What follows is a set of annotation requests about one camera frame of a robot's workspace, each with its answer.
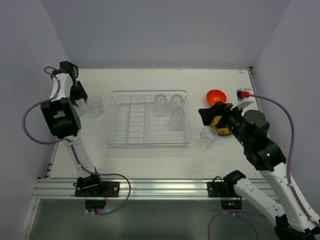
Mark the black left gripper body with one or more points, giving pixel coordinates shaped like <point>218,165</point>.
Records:
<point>77,91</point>

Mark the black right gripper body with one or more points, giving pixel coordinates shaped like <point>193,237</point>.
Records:
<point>222,113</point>

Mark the brown patterned plate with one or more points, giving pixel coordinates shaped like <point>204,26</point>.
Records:
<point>221,131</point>

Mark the clear glass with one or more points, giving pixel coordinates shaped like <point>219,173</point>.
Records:
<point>94,107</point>
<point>160,104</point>
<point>177,118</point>
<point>80,107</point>
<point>208,136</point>
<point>176,101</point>

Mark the orange plastic bowl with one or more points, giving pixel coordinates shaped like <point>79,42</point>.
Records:
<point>215,95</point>

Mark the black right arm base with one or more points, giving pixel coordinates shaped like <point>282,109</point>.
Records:
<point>218,188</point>

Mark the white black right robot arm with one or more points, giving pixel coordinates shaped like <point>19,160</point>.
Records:
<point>291,216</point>

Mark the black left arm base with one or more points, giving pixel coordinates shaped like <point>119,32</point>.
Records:
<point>93,187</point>

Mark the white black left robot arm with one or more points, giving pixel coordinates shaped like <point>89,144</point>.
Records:
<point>65,124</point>

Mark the clear plastic dish tray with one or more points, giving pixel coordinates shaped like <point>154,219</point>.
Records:
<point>159,133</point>

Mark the aluminium mounting rail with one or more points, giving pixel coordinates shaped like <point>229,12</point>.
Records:
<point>140,189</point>

